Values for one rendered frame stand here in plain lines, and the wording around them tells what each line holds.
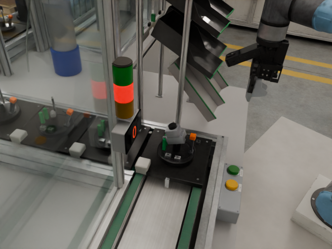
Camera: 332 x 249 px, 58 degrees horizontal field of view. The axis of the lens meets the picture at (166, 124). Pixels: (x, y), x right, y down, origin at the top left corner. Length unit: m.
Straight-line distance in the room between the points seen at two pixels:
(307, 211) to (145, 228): 0.54
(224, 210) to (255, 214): 0.18
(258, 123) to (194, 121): 1.61
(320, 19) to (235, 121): 0.82
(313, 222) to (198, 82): 0.68
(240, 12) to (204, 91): 3.81
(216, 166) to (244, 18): 4.12
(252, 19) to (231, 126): 3.72
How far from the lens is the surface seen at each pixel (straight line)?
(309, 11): 0.80
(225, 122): 1.47
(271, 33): 0.85
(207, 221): 0.96
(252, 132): 2.87
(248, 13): 5.03
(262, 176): 1.26
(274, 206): 1.18
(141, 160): 1.05
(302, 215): 1.13
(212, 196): 1.02
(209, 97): 1.32
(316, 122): 3.28
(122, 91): 0.74
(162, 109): 1.51
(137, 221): 0.99
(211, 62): 1.22
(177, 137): 1.03
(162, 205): 1.02
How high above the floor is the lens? 1.74
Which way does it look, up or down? 39 degrees down
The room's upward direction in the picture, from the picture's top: 3 degrees clockwise
